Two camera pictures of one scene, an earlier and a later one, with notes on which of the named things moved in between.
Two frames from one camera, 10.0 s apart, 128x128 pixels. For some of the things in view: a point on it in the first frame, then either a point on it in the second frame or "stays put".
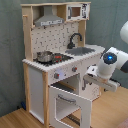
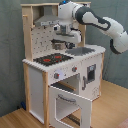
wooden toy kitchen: [56, 58] stays put
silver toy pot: [44, 56] to [58, 44]
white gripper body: [92, 76] to [75, 34]
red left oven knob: [56, 75] stays put
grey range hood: [48, 18] stays put
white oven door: [68, 110] stays put
